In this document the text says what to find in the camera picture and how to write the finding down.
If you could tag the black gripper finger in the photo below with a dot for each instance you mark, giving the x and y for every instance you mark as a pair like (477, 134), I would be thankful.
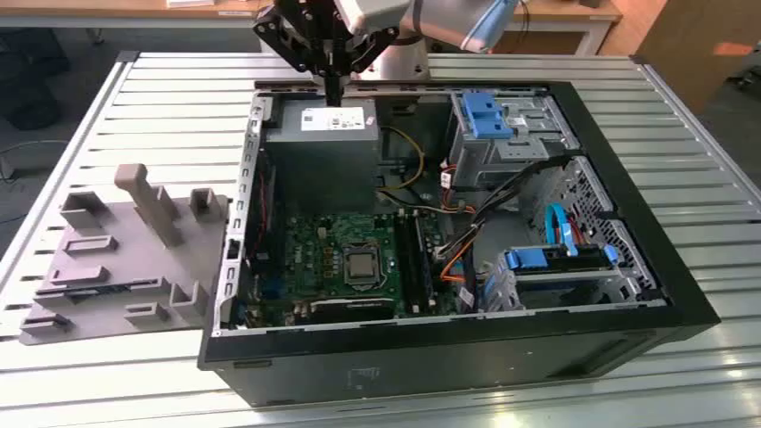
(370, 46)
(285, 40)

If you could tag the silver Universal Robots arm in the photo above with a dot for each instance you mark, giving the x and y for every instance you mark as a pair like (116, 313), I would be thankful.
(403, 58)

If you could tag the black RAM slot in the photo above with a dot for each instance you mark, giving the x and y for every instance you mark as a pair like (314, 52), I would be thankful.
(405, 267)

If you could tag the wooden desk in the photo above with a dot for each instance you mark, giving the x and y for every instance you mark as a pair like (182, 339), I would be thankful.
(178, 11)

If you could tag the blue empty disk carrier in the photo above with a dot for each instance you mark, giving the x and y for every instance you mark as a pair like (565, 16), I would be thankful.
(483, 111)

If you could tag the grey power supply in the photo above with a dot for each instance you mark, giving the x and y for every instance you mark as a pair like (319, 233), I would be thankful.
(321, 178)

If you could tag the black bin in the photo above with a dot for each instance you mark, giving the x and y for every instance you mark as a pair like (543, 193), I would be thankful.
(29, 98)

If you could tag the silver CPU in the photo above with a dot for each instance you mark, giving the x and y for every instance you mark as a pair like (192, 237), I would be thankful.
(362, 266)

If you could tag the green motherboard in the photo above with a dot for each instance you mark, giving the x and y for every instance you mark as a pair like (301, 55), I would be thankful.
(309, 267)

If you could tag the hard disk in blue carrier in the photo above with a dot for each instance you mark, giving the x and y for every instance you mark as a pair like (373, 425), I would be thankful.
(525, 260)

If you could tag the brown wooden cabinet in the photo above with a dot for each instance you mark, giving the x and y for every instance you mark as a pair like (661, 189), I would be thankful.
(695, 44)

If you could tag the grey parts rack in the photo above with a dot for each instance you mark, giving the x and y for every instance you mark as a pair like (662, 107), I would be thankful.
(136, 267)

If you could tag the black graphics card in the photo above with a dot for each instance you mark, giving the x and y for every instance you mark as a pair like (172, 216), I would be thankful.
(350, 310)

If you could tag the black PC case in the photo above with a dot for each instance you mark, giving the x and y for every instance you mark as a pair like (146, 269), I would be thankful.
(415, 361)

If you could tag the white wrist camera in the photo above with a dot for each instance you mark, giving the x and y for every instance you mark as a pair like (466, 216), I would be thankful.
(374, 15)

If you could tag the silver disk bay bracket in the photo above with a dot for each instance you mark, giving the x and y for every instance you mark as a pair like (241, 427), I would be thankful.
(565, 290)

